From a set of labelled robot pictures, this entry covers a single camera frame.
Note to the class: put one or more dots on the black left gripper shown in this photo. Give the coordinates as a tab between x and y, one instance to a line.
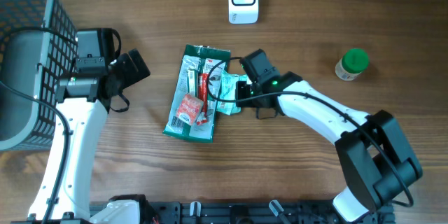
127	61

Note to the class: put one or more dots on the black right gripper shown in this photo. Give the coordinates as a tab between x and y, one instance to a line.
242	87

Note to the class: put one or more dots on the mint flushable wipes pack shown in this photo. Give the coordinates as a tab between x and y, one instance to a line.
228	92

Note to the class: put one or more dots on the red stick sachet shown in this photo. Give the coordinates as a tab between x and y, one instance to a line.
203	95

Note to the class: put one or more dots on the green narrow box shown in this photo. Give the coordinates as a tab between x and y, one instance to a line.
192	82

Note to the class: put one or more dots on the green 3M cleaner package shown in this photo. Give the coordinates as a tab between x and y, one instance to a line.
211	61

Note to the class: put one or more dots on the orange tissue packet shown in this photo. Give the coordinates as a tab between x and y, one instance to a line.
189	109

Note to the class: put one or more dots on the green lid jar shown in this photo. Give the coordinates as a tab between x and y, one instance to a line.
354	62

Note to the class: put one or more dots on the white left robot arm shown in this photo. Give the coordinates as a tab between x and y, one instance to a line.
83	105

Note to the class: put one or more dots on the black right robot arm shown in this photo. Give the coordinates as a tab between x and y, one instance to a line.
377	160

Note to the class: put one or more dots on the grey mesh shopping basket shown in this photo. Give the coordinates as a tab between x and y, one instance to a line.
36	49

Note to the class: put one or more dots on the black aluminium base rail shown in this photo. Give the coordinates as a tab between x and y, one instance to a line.
300	212

